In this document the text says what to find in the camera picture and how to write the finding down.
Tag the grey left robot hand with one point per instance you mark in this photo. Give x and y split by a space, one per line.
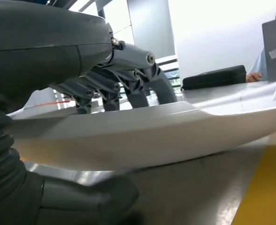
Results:
46 46

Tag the stainless steel workbench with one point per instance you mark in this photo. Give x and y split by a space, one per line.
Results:
187 192

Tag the person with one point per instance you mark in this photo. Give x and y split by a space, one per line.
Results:
259 65

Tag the black zip case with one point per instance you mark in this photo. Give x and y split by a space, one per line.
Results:
213 77

